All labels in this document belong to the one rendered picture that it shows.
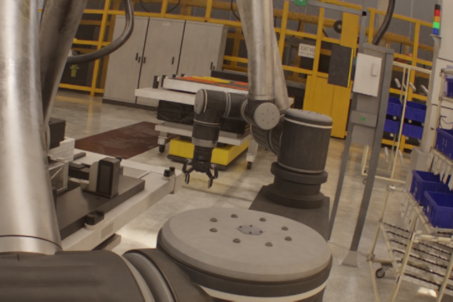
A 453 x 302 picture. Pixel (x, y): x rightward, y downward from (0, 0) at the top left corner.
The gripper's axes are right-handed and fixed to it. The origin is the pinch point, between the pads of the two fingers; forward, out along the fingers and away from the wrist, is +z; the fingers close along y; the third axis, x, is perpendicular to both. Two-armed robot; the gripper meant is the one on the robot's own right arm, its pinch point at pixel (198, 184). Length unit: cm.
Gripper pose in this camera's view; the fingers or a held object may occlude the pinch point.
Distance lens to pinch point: 215.6
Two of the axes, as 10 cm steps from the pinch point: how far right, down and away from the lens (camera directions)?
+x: 2.2, -1.6, 9.6
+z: -1.4, 9.7, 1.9
